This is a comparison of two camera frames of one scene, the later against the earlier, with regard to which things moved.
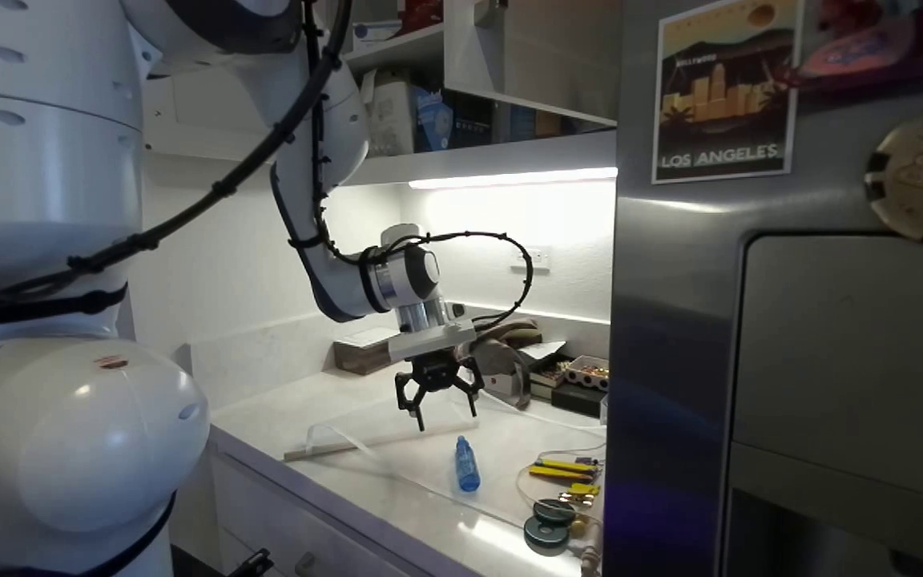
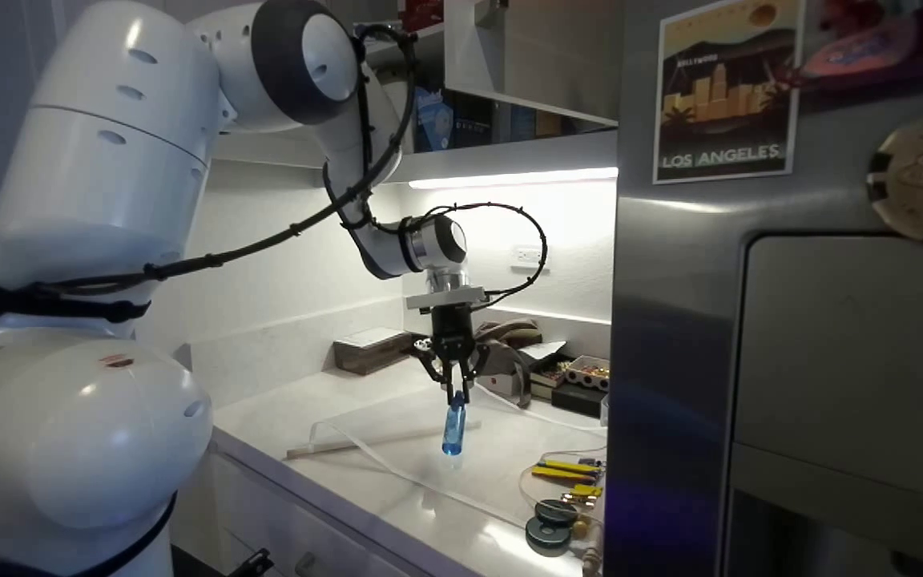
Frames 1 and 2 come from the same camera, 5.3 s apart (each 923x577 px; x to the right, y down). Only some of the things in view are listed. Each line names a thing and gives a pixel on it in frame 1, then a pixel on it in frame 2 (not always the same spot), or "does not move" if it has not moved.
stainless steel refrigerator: [790, 376] does not move
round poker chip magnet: [920, 177] does not move
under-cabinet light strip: [556, 174] does not move
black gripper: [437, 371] to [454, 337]
